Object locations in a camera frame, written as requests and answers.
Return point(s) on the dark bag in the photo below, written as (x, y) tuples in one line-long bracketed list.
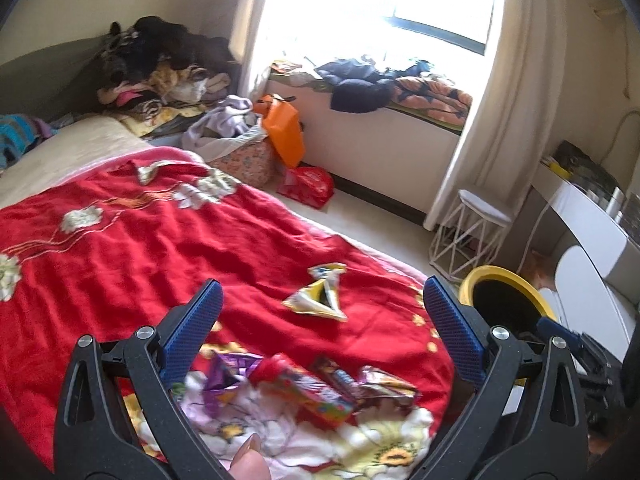
[(585, 167)]

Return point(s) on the orange bag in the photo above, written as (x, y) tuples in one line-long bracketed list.
[(282, 130)]

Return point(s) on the white desk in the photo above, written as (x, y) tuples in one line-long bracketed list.
[(585, 210)]

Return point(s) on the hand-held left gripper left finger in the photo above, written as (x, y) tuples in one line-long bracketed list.
[(192, 330)]

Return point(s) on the beige bed sheet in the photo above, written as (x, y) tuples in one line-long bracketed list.
[(75, 155)]

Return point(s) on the person's left hand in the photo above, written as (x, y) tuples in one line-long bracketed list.
[(250, 460)]

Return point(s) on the grey white clothes heap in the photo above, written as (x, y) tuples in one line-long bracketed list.
[(220, 120)]

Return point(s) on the purple snack wrapper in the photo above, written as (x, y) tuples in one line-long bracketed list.
[(225, 375)]

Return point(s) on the dark chocolate bar wrapper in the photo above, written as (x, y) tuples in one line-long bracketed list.
[(335, 375)]

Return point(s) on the red floral blanket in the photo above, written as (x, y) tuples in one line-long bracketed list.
[(125, 260)]

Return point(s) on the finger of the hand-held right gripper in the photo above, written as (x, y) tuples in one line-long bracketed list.
[(552, 329)]

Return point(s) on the white window seat cabinet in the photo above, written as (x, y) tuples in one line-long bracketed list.
[(380, 155)]

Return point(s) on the pile of clothes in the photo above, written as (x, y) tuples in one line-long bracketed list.
[(160, 55)]

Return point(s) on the orange patterned quilt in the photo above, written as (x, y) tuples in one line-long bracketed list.
[(432, 97)]

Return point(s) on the grey headboard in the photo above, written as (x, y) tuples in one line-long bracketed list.
[(50, 80)]

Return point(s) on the brown snack wrapper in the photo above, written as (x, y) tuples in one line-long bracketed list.
[(387, 385)]

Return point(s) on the long cream curtain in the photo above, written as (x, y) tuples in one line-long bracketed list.
[(495, 85)]

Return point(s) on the yellow rimmed trash bin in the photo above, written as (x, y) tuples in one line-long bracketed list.
[(505, 305)]

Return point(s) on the blue floral pillow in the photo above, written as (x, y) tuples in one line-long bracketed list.
[(22, 135)]

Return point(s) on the floral fabric basket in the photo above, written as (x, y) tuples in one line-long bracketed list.
[(247, 162)]

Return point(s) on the red plastic shopping bag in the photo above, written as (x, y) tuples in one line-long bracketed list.
[(307, 185)]

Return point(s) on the short cream curtain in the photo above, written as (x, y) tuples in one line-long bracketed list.
[(250, 35)]

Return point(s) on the white orange cloth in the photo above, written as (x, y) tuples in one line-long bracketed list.
[(292, 71)]

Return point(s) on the colourful candy box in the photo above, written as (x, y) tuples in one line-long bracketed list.
[(305, 395)]

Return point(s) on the yellow white snack wrapper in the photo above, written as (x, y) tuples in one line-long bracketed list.
[(317, 300)]

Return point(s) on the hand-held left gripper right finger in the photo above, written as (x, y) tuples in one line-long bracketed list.
[(452, 330)]

